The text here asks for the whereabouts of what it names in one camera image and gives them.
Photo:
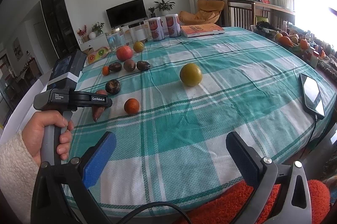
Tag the teal checkered tablecloth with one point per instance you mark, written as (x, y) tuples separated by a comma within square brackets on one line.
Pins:
[(174, 148)]

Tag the large yellow-green pear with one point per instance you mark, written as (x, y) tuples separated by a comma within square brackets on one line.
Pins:
[(191, 74)]

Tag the porridge can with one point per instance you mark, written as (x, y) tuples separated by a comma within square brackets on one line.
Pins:
[(173, 26), (156, 29)]

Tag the dark mangosteen left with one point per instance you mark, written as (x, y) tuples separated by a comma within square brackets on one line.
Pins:
[(115, 67)]

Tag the black television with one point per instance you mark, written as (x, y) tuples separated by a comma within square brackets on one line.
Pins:
[(126, 13)]

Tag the fruit print snack bag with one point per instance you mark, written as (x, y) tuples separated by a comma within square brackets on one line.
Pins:
[(97, 55)]

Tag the green potted plant left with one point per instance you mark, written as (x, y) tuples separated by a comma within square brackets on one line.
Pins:
[(97, 28)]

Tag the cream fleece sleeve forearm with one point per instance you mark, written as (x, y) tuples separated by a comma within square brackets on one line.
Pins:
[(18, 175)]

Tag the orange lounge chair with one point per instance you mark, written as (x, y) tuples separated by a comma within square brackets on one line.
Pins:
[(209, 12)]

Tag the white tv cabinet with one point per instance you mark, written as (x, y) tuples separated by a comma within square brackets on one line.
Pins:
[(101, 40)]

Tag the white cardboard box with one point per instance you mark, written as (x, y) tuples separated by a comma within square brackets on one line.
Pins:
[(24, 109)]

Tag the black smartphone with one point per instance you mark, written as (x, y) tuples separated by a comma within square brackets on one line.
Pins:
[(312, 98)]

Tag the dark wooden chair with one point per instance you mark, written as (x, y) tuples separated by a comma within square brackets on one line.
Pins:
[(241, 13)]

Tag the black cabinet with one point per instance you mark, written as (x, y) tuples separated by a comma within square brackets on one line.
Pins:
[(59, 27)]

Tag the small yellow-green pear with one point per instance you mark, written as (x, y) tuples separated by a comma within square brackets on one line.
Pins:
[(138, 46)]

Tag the right porridge can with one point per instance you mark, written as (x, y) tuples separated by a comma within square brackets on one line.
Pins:
[(173, 26)]

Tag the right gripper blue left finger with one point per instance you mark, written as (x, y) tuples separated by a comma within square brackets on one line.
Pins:
[(96, 157)]

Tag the green potted plant right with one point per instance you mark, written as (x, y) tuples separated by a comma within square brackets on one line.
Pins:
[(164, 6)]

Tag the dark mangosteen front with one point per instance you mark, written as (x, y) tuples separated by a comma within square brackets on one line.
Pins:
[(112, 86)]

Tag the brown kiwi fruit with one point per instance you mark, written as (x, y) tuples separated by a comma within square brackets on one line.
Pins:
[(129, 65)]

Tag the small orange tangerine back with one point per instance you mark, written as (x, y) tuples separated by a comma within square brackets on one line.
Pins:
[(105, 70)]

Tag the clear jar gold lid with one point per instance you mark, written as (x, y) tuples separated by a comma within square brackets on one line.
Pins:
[(115, 39)]

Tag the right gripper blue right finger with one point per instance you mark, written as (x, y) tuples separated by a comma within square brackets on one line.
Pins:
[(246, 159)]

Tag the green potted plant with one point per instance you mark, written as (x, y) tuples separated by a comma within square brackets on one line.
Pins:
[(164, 6), (97, 28)]

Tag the fruit basket on sideboard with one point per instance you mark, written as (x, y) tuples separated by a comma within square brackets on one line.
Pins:
[(291, 42)]

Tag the red flower vase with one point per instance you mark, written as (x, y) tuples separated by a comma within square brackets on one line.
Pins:
[(82, 33)]

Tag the person left hand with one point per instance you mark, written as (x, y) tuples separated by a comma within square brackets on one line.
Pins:
[(33, 133)]

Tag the red apple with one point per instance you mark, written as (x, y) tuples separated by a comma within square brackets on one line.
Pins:
[(124, 53)]

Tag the orange book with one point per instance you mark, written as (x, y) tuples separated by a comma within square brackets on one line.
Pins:
[(201, 30)]

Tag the clear jar black lid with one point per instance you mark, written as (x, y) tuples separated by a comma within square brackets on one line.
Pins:
[(138, 32)]

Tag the left porridge can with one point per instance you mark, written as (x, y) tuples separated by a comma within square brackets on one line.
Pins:
[(156, 29)]

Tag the reddish sweet potato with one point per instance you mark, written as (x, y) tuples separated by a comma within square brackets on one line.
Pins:
[(98, 111)]

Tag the small orange tangerine front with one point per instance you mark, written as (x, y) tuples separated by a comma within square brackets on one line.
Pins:
[(131, 106)]

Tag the small orange tangerine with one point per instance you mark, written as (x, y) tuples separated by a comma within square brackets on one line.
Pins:
[(105, 70), (131, 106)]

